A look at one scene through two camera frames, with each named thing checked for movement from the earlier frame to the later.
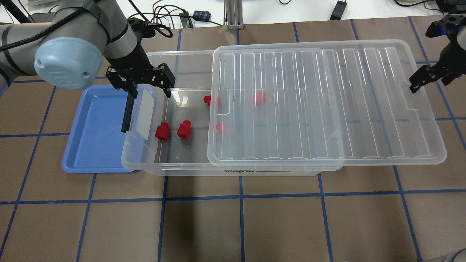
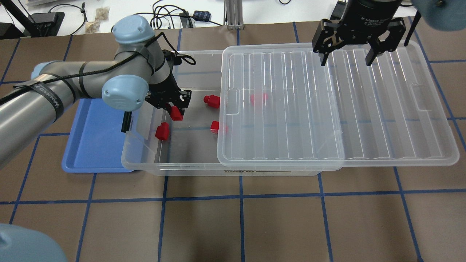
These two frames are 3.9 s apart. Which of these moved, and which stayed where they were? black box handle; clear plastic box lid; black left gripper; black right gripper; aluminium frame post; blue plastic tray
Moved: black left gripper; black right gripper
Stayed: aluminium frame post; clear plastic box lid; blue plastic tray; black box handle
